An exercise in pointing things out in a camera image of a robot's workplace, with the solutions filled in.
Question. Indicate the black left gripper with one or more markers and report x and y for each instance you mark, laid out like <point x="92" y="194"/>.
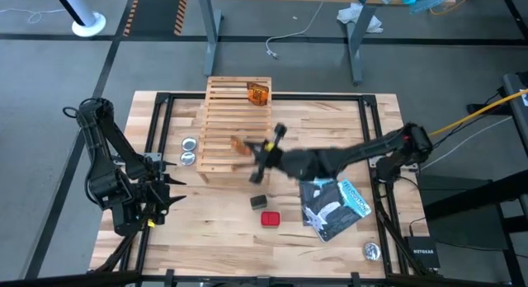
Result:
<point x="154" y="198"/>

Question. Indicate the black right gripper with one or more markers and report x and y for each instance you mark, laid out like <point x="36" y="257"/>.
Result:
<point x="280" y="161"/>

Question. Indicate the orange taco mix packet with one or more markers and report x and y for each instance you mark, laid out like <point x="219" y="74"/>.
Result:
<point x="257" y="95"/>
<point x="239" y="146"/>

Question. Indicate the green black pepper tin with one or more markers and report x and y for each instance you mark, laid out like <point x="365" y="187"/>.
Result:
<point x="258" y="202"/>

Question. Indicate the wooden slatted shelf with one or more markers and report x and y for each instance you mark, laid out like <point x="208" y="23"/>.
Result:
<point x="222" y="114"/>

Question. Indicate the red smoked paprika tin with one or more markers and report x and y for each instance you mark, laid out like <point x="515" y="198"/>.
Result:
<point x="270" y="219"/>

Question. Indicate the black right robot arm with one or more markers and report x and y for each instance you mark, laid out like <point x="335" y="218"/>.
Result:
<point x="371" y="149"/>

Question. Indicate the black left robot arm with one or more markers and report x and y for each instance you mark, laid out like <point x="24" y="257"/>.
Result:
<point x="103" y="175"/>

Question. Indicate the round flat tin lid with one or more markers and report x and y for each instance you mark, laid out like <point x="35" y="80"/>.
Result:
<point x="189" y="144"/>
<point x="187" y="158"/>

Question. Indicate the round shiny silver tin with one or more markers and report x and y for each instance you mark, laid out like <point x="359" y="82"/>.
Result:
<point x="372" y="252"/>

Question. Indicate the white cloth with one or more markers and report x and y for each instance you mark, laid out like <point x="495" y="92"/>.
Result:
<point x="354" y="15"/>

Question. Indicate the black mat with hazard stripes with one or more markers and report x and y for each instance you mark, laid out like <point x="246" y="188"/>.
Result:
<point x="156" y="15"/>

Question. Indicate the white pole with round base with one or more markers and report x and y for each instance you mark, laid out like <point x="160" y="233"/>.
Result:
<point x="84" y="15"/>

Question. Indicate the black metal stand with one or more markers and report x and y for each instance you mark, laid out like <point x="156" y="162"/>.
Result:
<point x="474" y="196"/>

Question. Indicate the pile of clothes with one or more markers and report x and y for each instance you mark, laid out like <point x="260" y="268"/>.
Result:
<point x="431" y="0"/>

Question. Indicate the grey equipment table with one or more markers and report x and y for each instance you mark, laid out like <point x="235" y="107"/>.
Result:
<point x="517" y="114"/>

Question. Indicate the black aluminium table frame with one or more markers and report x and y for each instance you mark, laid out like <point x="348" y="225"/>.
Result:
<point x="321" y="97"/>

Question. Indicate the black Netgear network switch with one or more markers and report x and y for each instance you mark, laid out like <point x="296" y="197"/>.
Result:
<point x="422" y="252"/>

